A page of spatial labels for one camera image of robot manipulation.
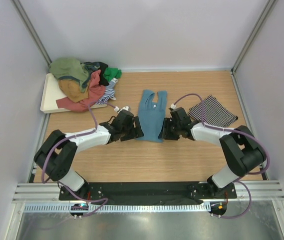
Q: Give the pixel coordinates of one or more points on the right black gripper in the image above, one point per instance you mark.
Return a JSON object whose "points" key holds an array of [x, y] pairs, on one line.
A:
{"points": [[165, 133]]}

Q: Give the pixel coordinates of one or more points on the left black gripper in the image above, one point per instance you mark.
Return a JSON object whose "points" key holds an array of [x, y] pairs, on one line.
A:
{"points": [[137, 132]]}

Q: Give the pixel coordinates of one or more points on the light blue tank top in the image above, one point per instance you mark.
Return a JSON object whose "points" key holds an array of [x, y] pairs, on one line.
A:
{"points": [[151, 115]]}

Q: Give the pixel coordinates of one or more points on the black white striped tank top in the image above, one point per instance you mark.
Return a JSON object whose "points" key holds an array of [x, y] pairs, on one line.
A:
{"points": [[214, 113]]}

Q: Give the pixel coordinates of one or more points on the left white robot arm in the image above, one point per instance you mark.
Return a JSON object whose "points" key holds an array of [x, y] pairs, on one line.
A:
{"points": [[56, 155]]}

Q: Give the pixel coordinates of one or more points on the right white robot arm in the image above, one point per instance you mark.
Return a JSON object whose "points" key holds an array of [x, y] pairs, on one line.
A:
{"points": [[241, 150]]}

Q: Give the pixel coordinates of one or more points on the blue white striped tank top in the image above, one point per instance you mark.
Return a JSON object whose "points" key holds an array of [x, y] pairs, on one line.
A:
{"points": [[109, 93]]}

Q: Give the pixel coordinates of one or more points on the salmon pink tank top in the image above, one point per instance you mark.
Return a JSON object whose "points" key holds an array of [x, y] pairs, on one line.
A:
{"points": [[95, 93]]}

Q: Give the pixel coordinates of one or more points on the bright green tank top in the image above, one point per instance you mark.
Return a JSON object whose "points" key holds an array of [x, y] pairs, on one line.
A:
{"points": [[112, 73]]}

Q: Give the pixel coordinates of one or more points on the mustard yellow tank top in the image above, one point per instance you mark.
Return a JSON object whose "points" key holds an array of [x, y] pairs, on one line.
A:
{"points": [[72, 90]]}

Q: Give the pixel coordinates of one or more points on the olive green tank top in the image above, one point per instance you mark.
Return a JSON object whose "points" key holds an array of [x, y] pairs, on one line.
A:
{"points": [[70, 68]]}

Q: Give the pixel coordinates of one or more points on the white tray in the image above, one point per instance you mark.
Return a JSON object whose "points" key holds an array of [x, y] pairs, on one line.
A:
{"points": [[51, 93]]}

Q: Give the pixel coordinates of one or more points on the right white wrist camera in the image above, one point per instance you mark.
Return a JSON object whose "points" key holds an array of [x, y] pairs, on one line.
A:
{"points": [[172, 107]]}

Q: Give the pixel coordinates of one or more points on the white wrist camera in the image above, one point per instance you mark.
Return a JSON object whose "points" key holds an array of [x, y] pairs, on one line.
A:
{"points": [[172, 107], [118, 109]]}

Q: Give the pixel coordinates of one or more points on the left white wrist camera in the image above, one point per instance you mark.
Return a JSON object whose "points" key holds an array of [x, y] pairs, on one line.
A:
{"points": [[118, 109]]}

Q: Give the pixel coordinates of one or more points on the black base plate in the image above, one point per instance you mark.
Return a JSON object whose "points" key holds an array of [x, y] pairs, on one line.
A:
{"points": [[155, 193]]}

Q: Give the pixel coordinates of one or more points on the slotted cable duct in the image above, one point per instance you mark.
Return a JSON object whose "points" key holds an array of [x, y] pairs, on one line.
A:
{"points": [[84, 208]]}

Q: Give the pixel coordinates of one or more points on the aluminium frame rail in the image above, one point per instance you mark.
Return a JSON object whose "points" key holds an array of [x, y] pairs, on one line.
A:
{"points": [[259, 190]]}

